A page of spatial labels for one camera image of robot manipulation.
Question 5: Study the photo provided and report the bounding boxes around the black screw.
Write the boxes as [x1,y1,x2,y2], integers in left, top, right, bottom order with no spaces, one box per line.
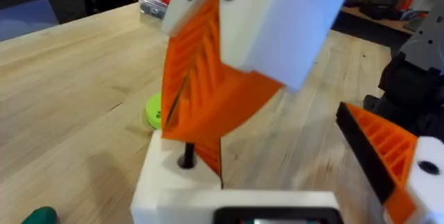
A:
[177,142,197,170]

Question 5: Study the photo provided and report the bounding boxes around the blue flat board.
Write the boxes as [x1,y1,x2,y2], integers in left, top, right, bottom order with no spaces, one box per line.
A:
[0,0,60,43]

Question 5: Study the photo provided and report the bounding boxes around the dark green toy vegetable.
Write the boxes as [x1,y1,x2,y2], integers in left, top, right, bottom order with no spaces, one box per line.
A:
[20,205,58,224]

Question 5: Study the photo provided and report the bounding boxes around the orange white left gripper right finger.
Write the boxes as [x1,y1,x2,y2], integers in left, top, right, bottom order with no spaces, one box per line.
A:
[335,101,444,224]

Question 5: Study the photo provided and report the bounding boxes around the finger of the orange white right gripper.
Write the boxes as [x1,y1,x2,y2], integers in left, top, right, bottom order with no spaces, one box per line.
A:
[162,0,358,145]
[160,0,221,137]

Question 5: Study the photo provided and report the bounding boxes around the wooden side table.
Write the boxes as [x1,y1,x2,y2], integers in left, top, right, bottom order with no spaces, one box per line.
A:
[340,4,416,36]

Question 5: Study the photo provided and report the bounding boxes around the green disc with holes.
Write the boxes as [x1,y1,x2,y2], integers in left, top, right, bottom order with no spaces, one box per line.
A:
[144,92,163,130]

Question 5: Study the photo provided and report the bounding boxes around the orange ribbed wedge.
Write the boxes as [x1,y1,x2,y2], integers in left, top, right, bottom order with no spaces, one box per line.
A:
[194,137,223,187]

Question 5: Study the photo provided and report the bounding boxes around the white block left gripper left finger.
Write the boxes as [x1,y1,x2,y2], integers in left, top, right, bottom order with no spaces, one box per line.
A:
[130,129,223,224]

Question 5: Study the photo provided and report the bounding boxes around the clear plastic box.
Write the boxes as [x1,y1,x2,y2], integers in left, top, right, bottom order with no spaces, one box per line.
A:
[137,0,176,20]

